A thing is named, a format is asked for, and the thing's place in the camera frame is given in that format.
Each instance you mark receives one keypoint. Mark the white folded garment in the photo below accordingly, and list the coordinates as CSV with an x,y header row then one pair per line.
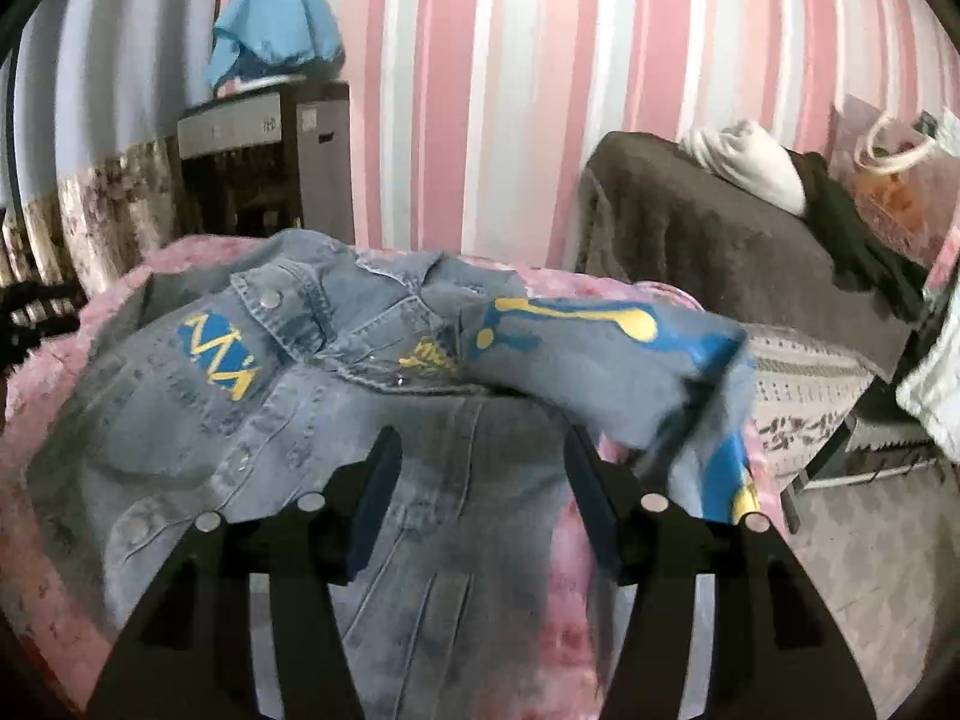
x,y
747,156

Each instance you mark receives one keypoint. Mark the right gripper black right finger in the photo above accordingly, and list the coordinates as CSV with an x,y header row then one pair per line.
x,y
725,622

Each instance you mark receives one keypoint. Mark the patterned sofa cover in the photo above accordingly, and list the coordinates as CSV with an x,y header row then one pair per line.
x,y
809,380

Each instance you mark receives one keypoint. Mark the white quilted blanket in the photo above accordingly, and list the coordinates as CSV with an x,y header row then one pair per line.
x,y
929,392

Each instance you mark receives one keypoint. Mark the pink floral gift bag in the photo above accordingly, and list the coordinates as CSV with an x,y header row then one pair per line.
x,y
903,183

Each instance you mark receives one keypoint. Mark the blue cloth cover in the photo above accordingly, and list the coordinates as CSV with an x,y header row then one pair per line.
x,y
256,39

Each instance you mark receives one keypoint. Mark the brown blanket covered furniture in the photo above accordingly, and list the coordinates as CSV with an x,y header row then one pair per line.
x,y
650,213

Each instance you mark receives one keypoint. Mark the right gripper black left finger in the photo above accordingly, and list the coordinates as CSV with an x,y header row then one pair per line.
x,y
187,650

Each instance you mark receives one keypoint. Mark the blue denim jacket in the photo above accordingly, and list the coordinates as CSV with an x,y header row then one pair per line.
x,y
375,419

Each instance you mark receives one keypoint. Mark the floral blue curtain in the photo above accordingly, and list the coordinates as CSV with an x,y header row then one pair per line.
x,y
92,91

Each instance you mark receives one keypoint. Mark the black garment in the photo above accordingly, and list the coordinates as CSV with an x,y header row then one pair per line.
x,y
862,262

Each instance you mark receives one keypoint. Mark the silver black water dispenser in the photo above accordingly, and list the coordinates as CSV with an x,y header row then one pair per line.
x,y
272,157

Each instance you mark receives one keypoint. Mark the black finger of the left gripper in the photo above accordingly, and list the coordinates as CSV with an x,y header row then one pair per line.
x,y
19,339

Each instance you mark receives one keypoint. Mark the pink floral bed sheet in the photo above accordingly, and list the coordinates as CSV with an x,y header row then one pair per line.
x,y
570,614

